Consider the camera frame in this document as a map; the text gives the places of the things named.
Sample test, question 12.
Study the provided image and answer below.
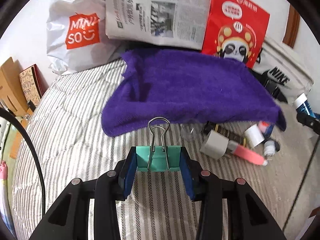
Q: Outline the folded newspaper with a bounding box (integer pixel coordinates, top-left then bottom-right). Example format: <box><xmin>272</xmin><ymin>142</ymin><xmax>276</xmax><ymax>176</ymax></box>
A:
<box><xmin>105</xmin><ymin>0</ymin><xmax>211</xmax><ymax>50</ymax></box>

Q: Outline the black cable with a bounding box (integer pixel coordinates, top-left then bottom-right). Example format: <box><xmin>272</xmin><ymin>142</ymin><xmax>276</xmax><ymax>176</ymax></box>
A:
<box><xmin>0</xmin><ymin>107</ymin><xmax>47</xmax><ymax>218</ymax></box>

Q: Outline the patterned brown box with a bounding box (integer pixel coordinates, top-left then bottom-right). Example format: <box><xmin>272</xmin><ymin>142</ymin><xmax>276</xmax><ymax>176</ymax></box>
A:
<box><xmin>19</xmin><ymin>64</ymin><xmax>44</xmax><ymax>107</ymax></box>

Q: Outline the purple towel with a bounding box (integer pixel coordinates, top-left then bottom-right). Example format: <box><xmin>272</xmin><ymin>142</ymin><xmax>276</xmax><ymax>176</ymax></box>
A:
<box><xmin>101</xmin><ymin>49</ymin><xmax>286</xmax><ymax>137</ymax></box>

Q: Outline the green binder clip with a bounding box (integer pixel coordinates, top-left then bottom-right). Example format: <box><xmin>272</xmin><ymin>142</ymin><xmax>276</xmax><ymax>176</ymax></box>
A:
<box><xmin>136</xmin><ymin>116</ymin><xmax>181</xmax><ymax>172</ymax></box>

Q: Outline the blue red round case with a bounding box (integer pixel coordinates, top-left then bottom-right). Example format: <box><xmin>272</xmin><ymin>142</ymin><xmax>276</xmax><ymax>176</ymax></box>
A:
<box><xmin>258</xmin><ymin>121</ymin><xmax>274</xmax><ymax>138</ymax></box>

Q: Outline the pink tube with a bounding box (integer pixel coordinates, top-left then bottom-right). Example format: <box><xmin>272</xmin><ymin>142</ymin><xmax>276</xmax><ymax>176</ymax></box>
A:
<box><xmin>227</xmin><ymin>140</ymin><xmax>268</xmax><ymax>166</ymax></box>

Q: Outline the striped quilt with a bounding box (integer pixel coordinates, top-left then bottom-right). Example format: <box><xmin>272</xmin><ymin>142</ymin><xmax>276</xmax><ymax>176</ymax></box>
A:
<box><xmin>11</xmin><ymin>60</ymin><xmax>319</xmax><ymax>239</ymax></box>

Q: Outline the clear plastic cap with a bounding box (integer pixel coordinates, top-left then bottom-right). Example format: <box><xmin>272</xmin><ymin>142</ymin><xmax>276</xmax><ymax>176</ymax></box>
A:
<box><xmin>181</xmin><ymin>123</ymin><xmax>202</xmax><ymax>141</ymax></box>

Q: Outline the white Miniso plastic bag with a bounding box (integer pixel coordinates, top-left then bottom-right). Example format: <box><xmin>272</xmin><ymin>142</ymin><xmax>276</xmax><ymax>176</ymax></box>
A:
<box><xmin>46</xmin><ymin>0</ymin><xmax>120</xmax><ymax>75</ymax></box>

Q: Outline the grey white tape roll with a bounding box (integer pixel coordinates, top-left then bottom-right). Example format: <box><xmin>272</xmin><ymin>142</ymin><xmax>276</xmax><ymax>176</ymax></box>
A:
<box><xmin>200</xmin><ymin>130</ymin><xmax>229</xmax><ymax>160</ymax></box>

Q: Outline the red panda paper bag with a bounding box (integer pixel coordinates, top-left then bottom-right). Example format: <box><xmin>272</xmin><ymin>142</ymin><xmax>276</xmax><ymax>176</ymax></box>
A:
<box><xmin>201</xmin><ymin>0</ymin><xmax>270</xmax><ymax>68</ymax></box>

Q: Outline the wooden furniture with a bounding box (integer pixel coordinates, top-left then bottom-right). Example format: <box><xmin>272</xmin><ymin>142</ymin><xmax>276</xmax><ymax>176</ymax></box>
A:
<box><xmin>0</xmin><ymin>56</ymin><xmax>34</xmax><ymax>159</ymax></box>

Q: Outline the white Nike waist bag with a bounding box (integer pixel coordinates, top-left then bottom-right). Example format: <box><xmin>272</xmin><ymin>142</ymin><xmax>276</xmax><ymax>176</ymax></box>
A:
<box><xmin>251</xmin><ymin>36</ymin><xmax>313</xmax><ymax>105</ymax></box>

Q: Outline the blue white tube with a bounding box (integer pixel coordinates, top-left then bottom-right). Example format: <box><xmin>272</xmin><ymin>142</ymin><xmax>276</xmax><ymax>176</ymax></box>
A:
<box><xmin>293</xmin><ymin>93</ymin><xmax>316</xmax><ymax>118</ymax></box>

